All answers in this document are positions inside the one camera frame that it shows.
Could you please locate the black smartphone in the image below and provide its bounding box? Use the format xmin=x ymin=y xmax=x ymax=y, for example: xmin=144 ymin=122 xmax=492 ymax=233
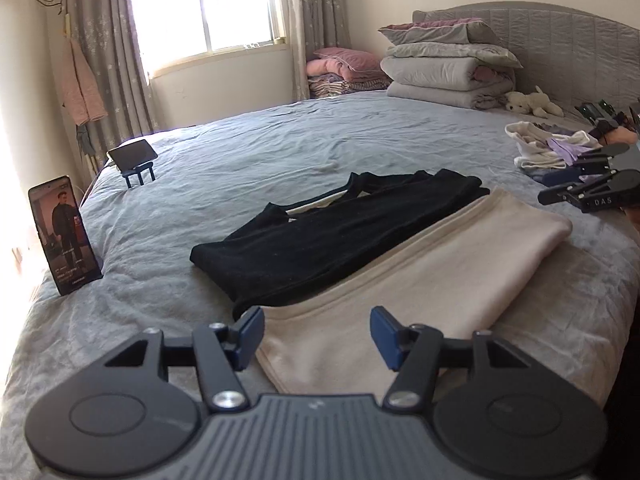
xmin=107 ymin=140 xmax=159 ymax=172
xmin=28 ymin=175 xmax=104 ymax=297

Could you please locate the grey hanging cloth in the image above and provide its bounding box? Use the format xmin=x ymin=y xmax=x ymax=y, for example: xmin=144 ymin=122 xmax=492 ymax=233
xmin=75 ymin=122 xmax=97 ymax=159

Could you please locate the pile of white clothes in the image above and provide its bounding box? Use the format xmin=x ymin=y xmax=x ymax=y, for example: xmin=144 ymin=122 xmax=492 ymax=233
xmin=505 ymin=121 xmax=604 ymax=172

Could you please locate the blue phone stand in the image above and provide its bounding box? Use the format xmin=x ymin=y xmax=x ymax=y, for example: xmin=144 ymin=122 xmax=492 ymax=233
xmin=122 ymin=162 xmax=156 ymax=189

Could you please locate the grey star-patterned curtain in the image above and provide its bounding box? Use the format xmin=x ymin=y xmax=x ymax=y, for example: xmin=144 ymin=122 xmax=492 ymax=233
xmin=295 ymin=0 xmax=354 ymax=104
xmin=60 ymin=0 xmax=157 ymax=142

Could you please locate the beige and black bear sweatshirt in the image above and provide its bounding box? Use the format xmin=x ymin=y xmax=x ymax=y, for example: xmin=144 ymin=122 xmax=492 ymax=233
xmin=190 ymin=170 xmax=573 ymax=396

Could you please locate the window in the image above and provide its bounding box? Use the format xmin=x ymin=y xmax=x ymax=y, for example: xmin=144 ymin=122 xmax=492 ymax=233
xmin=127 ymin=0 xmax=301 ymax=77

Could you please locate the grey pillow with mauve trim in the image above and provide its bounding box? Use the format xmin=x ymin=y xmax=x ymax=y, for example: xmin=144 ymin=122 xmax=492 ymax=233
xmin=378 ymin=16 xmax=502 ymax=47

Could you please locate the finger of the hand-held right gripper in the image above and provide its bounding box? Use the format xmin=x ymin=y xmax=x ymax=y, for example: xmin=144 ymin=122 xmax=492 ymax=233
xmin=538 ymin=172 xmax=624 ymax=215
xmin=542 ymin=142 xmax=631 ymax=188

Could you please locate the grey quilted headboard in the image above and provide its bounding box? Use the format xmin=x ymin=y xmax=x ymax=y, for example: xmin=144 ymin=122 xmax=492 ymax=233
xmin=412 ymin=2 xmax=640 ymax=122

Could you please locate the pink pillow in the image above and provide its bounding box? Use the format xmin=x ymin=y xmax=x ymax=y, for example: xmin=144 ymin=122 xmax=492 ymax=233
xmin=306 ymin=47 xmax=384 ymax=84

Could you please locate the bed with grey sheet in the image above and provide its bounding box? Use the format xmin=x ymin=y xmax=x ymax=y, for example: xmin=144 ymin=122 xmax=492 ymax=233
xmin=0 ymin=91 xmax=640 ymax=480

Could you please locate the purple cloth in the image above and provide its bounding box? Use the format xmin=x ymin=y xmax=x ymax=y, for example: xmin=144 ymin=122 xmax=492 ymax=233
xmin=546 ymin=137 xmax=587 ymax=167

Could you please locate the white plush toy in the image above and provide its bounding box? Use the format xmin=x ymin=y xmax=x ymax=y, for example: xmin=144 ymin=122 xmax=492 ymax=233
xmin=502 ymin=86 xmax=564 ymax=119

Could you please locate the striped folded blanket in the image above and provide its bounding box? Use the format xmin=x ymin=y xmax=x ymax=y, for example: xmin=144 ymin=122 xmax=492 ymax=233
xmin=308 ymin=74 xmax=392 ymax=99

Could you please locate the pink hanging jacket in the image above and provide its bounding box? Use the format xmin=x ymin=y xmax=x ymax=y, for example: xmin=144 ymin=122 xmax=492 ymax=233
xmin=62 ymin=35 xmax=109 ymax=127

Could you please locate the idle hand-held gripper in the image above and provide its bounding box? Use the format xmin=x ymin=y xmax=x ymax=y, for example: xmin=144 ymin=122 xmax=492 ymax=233
xmin=574 ymin=101 xmax=640 ymax=134

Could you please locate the person's right hand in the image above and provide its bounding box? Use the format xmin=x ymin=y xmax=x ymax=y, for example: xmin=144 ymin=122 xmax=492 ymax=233
xmin=612 ymin=125 xmax=640 ymax=234

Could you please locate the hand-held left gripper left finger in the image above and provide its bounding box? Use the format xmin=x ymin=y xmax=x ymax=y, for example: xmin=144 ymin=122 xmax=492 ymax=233
xmin=102 ymin=305 xmax=266 ymax=413

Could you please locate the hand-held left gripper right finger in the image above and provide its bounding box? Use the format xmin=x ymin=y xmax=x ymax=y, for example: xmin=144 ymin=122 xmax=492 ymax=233
xmin=370 ymin=305 xmax=538 ymax=413

